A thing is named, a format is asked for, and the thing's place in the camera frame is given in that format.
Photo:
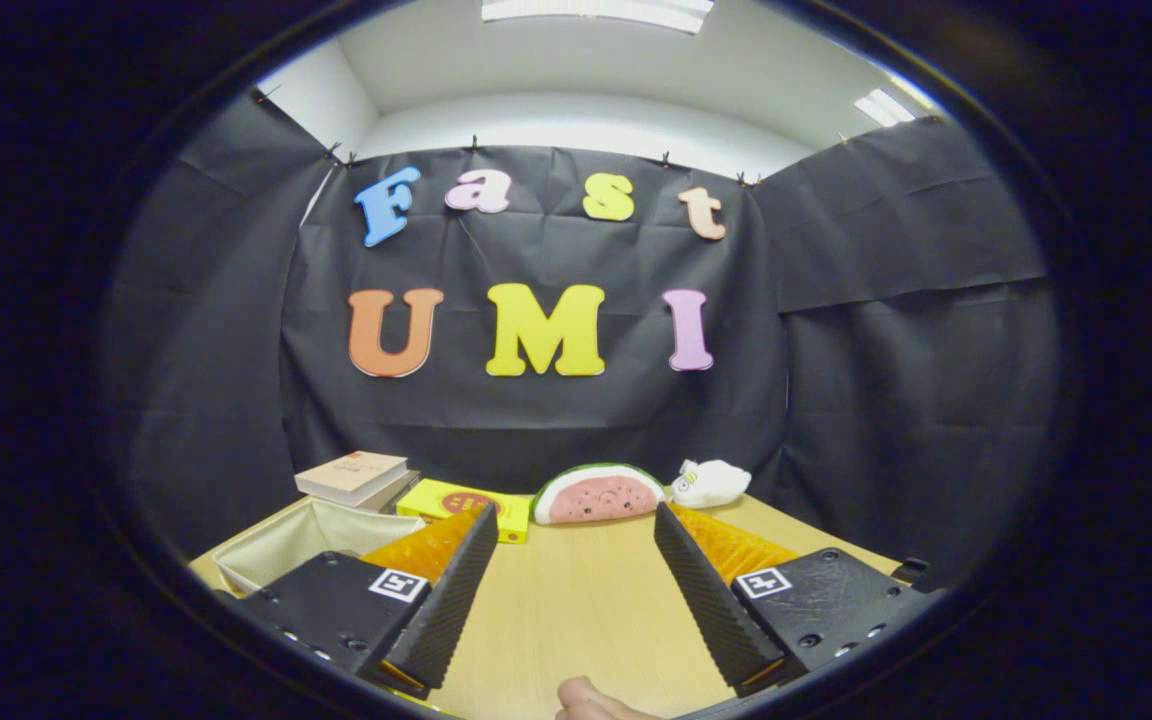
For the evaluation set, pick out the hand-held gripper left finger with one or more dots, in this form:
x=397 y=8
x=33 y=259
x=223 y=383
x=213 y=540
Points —
x=451 y=610

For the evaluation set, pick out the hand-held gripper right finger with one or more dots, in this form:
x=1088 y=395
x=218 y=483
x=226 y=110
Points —
x=706 y=600

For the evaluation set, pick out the beige fabric storage box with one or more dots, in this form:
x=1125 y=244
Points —
x=286 y=540

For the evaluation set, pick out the white plush toy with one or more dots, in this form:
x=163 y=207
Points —
x=716 y=483

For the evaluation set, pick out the yellow book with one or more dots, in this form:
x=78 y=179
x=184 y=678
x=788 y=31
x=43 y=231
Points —
x=426 y=495

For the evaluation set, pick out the grey book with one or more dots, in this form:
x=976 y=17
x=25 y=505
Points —
x=398 y=492

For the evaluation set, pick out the watermelon slice plush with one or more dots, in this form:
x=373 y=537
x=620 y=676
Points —
x=596 y=497

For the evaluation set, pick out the beige cover book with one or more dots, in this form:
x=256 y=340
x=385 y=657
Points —
x=351 y=473

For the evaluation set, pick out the black backdrop cloth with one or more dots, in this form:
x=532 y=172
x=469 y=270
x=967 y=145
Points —
x=536 y=420

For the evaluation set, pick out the small ceiling light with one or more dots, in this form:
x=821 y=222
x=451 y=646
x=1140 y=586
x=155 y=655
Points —
x=886 y=105

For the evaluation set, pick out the long ceiling light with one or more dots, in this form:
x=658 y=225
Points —
x=596 y=10

